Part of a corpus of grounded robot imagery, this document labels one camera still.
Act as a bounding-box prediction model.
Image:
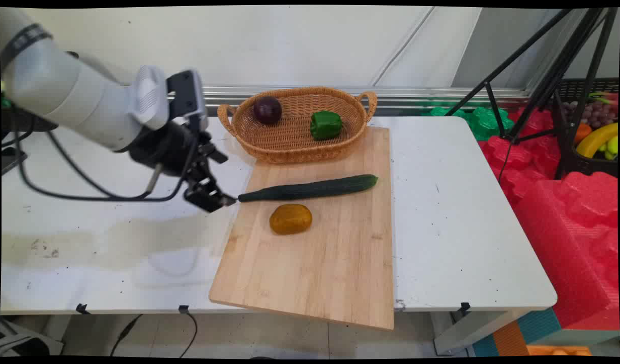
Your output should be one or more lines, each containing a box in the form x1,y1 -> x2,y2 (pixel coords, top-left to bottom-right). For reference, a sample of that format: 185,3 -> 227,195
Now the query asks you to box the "aluminium wall rail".
166,84 -> 531,110

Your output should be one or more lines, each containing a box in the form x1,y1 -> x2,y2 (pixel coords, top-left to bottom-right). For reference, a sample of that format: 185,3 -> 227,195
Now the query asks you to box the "purple grape bunch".
562,100 -> 618,130

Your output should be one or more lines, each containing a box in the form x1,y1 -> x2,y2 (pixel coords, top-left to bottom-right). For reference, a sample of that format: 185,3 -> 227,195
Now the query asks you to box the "black smartphone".
1,146 -> 29,176

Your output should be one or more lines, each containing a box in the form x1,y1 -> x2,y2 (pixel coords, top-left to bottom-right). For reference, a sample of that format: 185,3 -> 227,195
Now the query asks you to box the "grey metal floor bracket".
0,317 -> 64,357

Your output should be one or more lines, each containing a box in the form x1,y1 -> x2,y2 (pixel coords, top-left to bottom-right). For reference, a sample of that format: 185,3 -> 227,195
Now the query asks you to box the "green foam mat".
421,105 -> 516,142

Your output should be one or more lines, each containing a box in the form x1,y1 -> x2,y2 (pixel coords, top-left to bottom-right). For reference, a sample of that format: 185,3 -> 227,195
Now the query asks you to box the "red pink fruit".
588,91 -> 619,106

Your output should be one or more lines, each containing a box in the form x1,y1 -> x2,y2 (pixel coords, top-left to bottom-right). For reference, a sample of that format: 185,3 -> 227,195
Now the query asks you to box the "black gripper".
129,120 -> 238,213

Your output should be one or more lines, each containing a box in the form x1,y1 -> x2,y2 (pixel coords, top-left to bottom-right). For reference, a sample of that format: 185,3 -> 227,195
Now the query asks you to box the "orange fruit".
573,123 -> 593,147

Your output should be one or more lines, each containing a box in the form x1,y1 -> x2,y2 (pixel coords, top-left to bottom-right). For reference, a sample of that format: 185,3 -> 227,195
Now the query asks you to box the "thin black floor cable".
179,309 -> 199,359

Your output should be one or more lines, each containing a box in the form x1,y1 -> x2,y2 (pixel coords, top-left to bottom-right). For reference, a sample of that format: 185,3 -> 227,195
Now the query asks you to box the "black mesh fruit basket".
552,77 -> 619,178

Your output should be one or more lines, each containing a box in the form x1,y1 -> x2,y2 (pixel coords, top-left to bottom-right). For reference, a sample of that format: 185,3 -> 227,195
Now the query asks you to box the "woven wicker basket with handles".
217,86 -> 378,165

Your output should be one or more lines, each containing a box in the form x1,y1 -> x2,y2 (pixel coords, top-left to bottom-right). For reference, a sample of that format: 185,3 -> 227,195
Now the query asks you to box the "brown yellow potato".
269,203 -> 314,236

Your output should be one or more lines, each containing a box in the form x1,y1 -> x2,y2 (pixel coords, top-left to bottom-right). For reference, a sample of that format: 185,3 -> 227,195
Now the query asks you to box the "long dark green cucumber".
238,174 -> 379,203

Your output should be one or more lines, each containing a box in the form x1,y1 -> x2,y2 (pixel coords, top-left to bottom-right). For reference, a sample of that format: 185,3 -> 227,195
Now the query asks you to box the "yellow banana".
575,122 -> 619,159

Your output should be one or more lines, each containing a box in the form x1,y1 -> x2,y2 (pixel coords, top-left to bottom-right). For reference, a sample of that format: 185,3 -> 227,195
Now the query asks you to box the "wooden cutting board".
208,126 -> 395,332

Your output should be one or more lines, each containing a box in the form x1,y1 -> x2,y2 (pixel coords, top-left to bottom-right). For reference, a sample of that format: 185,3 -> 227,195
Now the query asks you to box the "teal and orange foam mat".
471,307 -> 620,357

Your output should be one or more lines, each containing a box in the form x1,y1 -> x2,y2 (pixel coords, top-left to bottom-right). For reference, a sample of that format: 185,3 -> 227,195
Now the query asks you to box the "white table leg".
433,309 -> 534,356

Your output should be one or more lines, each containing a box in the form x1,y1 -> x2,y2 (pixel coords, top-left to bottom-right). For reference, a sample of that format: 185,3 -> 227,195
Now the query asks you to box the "black tripod stand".
444,7 -> 619,180

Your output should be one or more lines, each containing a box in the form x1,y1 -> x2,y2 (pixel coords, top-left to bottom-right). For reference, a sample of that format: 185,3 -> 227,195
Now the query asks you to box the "red foam mat pile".
479,107 -> 620,331

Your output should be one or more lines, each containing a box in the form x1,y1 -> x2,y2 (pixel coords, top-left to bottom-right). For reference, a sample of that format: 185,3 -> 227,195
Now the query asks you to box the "black cable with grey plug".
2,129 -> 165,201

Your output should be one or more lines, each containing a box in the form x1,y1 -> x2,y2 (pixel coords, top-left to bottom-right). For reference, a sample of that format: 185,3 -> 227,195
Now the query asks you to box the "green bell pepper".
309,110 -> 343,142

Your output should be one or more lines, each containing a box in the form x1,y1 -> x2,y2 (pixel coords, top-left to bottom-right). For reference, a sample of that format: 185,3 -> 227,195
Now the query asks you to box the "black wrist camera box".
166,69 -> 210,133

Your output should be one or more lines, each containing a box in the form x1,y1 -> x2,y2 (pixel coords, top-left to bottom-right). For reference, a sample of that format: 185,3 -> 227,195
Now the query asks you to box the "orange floor object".
526,345 -> 593,357

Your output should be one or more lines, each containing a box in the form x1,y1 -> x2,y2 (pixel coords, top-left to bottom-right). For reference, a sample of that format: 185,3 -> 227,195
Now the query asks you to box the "dark purple onion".
252,96 -> 283,126

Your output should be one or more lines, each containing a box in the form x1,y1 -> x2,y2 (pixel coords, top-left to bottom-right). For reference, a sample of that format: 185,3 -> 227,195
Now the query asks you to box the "black floor cable with plug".
110,313 -> 144,357

